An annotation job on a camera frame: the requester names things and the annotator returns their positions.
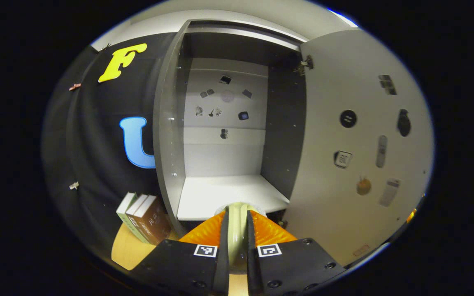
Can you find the white clothes peg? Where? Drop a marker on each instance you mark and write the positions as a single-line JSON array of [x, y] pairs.
[[74, 186]]

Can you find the black backdrop cloth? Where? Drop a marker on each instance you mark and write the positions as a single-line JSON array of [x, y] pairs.
[[93, 144]]

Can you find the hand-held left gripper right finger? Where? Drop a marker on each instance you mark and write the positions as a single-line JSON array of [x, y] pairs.
[[253, 271]]

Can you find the beige cabinet door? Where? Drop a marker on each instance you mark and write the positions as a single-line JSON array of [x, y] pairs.
[[323, 185]]

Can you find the black cloth clip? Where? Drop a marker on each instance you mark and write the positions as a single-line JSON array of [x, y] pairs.
[[105, 47]]

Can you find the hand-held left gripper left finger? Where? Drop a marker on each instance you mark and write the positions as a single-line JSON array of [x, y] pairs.
[[221, 271]]

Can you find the pink clothes peg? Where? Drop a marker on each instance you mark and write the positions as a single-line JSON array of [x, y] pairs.
[[75, 86]]

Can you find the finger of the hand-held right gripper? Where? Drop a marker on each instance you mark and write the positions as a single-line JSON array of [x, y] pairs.
[[411, 216]]

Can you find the metal door hinge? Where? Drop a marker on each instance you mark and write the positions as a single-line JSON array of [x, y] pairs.
[[305, 65], [282, 224]]

